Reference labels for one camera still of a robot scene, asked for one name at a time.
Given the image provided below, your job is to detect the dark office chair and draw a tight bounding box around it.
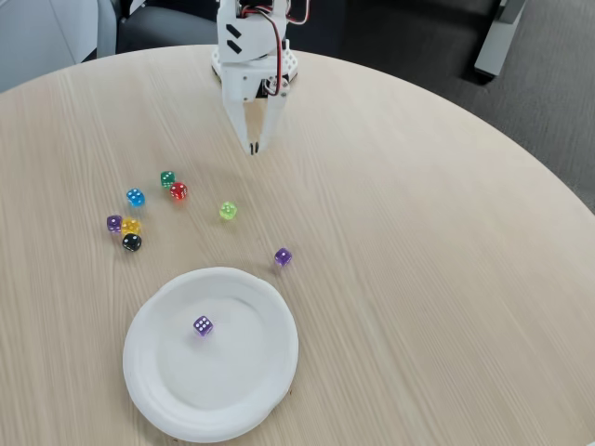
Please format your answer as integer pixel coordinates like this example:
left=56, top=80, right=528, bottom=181
left=115, top=0, right=219, bottom=55

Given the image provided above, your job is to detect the grey desk leg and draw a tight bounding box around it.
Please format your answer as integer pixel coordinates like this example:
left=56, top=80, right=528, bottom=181
left=473, top=0, right=529, bottom=85

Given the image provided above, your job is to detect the white paper plate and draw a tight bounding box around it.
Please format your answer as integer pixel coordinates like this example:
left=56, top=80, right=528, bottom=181
left=122, top=266, right=299, bottom=443

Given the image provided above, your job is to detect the red black servo cable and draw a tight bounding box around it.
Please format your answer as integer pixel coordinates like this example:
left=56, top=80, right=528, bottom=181
left=234, top=0, right=311, bottom=98

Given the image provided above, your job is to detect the light grey cabinet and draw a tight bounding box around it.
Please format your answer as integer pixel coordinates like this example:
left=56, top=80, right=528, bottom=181
left=0, top=0, right=117, bottom=94

